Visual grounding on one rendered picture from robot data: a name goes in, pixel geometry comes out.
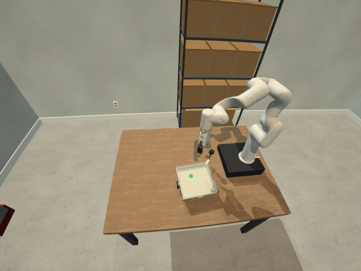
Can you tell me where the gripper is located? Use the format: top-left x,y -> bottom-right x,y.
197,131 -> 211,154

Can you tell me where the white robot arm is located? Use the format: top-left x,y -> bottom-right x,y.
200,77 -> 292,164

